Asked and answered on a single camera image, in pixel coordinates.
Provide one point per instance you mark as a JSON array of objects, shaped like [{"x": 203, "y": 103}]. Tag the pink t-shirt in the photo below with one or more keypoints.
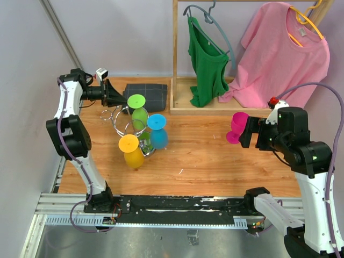
[{"x": 280, "y": 53}]

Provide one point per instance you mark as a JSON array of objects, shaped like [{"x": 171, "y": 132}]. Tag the magenta plastic wine glass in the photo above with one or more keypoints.
[{"x": 238, "y": 124}]

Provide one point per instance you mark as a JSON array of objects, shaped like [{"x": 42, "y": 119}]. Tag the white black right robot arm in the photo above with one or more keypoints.
[{"x": 288, "y": 132}]

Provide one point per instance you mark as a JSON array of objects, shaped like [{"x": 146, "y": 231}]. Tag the wooden clothes rack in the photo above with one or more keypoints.
[{"x": 180, "y": 93}]

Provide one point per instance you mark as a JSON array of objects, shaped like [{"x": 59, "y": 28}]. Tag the yellow clothes hanger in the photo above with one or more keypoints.
[{"x": 303, "y": 19}]

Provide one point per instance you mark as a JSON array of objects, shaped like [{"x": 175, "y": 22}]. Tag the dark grey folded cloth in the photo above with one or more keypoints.
[{"x": 154, "y": 93}]

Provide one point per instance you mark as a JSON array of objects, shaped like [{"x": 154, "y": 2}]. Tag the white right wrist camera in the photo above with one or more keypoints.
[{"x": 275, "y": 104}]

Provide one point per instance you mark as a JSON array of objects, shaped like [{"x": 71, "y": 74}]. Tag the aluminium frame rail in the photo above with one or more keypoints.
[{"x": 48, "y": 8}]

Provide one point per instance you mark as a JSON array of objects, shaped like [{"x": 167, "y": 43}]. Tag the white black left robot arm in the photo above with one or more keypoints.
[{"x": 71, "y": 138}]

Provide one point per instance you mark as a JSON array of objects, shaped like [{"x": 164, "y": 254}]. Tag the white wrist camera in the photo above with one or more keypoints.
[
  {"x": 101, "y": 73},
  {"x": 275, "y": 104}
]

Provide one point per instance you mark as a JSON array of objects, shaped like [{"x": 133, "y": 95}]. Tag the green tank top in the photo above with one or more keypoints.
[{"x": 209, "y": 63}]

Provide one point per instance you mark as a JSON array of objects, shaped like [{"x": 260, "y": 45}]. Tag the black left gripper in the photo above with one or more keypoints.
[{"x": 109, "y": 96}]

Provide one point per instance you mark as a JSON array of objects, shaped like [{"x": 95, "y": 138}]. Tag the blue plastic wine glass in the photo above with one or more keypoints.
[{"x": 158, "y": 135}]

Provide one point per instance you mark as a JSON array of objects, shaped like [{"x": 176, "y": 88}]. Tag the yellow plastic wine glass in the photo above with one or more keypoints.
[{"x": 129, "y": 145}]

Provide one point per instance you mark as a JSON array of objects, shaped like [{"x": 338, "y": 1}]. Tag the lime green plastic wine glass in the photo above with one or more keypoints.
[{"x": 139, "y": 114}]

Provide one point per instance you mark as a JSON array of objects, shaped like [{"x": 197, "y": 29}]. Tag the chrome wire wine glass rack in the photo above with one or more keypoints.
[{"x": 121, "y": 120}]

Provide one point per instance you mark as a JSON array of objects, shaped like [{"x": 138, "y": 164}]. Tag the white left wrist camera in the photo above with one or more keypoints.
[{"x": 101, "y": 73}]

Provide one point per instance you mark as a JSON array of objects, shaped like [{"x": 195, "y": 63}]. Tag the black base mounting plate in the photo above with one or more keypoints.
[{"x": 175, "y": 210}]

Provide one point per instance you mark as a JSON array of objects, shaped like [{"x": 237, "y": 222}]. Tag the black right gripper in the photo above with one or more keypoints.
[{"x": 257, "y": 124}]

